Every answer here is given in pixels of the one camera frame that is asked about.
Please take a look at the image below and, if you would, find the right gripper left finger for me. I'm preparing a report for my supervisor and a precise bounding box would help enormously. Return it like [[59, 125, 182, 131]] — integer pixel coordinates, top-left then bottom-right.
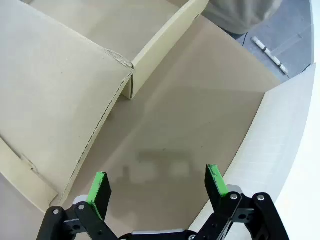
[[37, 171, 118, 240]]

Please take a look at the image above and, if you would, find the beige cardboard shoe box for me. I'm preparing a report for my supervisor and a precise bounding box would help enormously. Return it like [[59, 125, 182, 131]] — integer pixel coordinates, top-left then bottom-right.
[[0, 0, 211, 208]]

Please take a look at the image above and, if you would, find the white segmented strip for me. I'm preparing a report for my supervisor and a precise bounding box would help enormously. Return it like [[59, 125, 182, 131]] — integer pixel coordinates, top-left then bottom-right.
[[251, 36, 290, 75]]

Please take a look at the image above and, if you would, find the person in taupe sweater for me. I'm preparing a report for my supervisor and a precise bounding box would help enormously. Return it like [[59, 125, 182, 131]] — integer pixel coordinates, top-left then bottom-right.
[[203, 0, 276, 41]]

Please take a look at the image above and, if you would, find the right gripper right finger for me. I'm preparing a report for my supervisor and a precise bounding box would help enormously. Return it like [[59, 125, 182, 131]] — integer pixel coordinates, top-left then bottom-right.
[[197, 164, 290, 240]]

